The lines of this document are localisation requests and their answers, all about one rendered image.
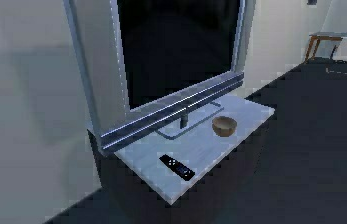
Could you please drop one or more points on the brown wooden bowl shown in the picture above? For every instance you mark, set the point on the brown wooden bowl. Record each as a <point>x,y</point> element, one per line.
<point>224,126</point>

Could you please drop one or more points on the brown legged white table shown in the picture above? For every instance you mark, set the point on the brown legged white table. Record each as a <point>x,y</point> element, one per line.
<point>327,37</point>

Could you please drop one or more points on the black remote control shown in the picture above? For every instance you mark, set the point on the black remote control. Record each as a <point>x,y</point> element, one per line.
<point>177,167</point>

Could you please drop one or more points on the silver framed television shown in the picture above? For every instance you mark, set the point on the silver framed television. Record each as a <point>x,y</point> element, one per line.
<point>177,53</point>

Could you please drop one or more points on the white topped dark cabinet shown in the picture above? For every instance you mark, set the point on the white topped dark cabinet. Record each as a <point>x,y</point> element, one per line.
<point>194,146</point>

